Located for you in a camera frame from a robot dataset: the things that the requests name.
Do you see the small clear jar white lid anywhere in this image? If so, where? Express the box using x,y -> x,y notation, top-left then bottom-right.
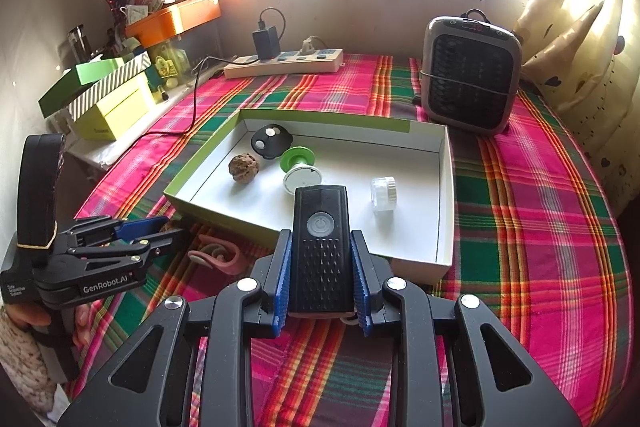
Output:
370,176 -> 397,210

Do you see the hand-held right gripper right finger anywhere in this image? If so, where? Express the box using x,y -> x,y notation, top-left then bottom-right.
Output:
350,229 -> 583,427

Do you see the white mug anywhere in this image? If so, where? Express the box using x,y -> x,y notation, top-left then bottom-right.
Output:
120,4 -> 151,28

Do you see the white and green round spool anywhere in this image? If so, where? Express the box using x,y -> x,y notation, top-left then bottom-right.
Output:
279,147 -> 321,195

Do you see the green and white cardboard box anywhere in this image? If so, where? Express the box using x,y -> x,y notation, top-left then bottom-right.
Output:
164,108 -> 457,285

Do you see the white side shelf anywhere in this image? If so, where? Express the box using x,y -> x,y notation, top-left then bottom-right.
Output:
65,77 -> 201,170

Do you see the yellow-green clear container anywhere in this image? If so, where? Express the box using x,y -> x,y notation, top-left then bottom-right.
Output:
150,44 -> 188,80

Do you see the brown walnut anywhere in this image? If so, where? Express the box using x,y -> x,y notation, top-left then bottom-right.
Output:
228,153 -> 262,182

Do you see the orange plastic tray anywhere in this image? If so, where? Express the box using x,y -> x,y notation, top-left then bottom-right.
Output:
125,0 -> 222,48

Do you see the green striped box lid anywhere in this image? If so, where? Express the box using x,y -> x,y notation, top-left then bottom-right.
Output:
39,54 -> 152,120

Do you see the person's left forearm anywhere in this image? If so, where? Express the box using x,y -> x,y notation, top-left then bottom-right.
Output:
0,317 -> 56,413

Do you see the black key fob remote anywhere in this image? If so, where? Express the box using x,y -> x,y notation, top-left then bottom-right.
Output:
250,123 -> 293,162

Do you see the black charger adapter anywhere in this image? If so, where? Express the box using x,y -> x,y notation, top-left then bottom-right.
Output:
252,27 -> 280,60

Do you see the grey space heater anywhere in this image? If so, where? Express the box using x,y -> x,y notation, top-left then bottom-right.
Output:
421,9 -> 523,136

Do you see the pink green plaid blanket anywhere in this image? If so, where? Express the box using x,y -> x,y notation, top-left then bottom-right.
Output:
65,52 -> 633,427

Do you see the cream heart print curtain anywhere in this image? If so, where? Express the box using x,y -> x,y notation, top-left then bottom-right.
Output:
510,0 -> 640,218

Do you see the pink plastic clip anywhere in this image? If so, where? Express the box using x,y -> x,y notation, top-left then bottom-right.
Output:
187,234 -> 243,275

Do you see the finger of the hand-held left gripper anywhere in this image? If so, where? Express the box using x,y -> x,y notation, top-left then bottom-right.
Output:
55,216 -> 171,253
67,229 -> 193,275

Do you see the person's left hand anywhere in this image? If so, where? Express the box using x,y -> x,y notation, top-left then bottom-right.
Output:
0,299 -> 93,350

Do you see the black power adapter with cable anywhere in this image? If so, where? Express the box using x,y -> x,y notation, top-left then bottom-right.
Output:
135,7 -> 287,140

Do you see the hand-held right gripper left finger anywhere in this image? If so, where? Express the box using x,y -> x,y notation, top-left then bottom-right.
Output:
57,229 -> 293,427

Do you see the beige power strip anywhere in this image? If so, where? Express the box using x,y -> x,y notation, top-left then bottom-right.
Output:
223,48 -> 346,80

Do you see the black bike light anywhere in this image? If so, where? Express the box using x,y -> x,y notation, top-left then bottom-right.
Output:
290,185 -> 357,319

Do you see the metal cup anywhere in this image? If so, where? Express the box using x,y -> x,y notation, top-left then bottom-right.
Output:
67,24 -> 93,65

